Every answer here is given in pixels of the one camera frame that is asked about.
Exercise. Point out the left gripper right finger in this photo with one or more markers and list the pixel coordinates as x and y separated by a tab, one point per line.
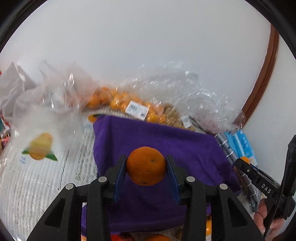
230	220

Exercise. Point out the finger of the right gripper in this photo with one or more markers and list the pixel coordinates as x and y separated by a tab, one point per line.
288	181
259	179

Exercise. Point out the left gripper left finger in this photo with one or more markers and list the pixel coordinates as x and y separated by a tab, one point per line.
62	219

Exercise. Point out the small smooth orange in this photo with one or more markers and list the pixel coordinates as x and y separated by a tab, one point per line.
208	227
245	159

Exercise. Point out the large orange mandarin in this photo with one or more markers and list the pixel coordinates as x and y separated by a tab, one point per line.
157	237
124	236
146	166

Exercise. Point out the grey checked folded cloth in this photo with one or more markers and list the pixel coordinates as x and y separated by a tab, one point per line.
250	195

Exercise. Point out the blue tissue pack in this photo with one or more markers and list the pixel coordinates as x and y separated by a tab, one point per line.
243	147

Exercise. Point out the blue paper sheet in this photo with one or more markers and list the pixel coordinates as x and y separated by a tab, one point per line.
230	141

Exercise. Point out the purple towel-lined tray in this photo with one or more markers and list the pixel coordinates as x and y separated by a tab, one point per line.
146	202

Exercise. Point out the red paper shopping bag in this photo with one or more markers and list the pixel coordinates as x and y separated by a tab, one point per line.
5	123

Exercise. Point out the crumpled clear plastic bag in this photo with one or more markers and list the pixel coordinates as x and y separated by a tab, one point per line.
183	100

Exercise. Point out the clear bag of oranges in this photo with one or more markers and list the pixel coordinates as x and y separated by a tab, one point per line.
143	109

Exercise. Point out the white plastic shopping bag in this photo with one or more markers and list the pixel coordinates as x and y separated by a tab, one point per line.
14	82

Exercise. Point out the brown wooden door frame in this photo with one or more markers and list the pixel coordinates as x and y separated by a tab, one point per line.
263	79

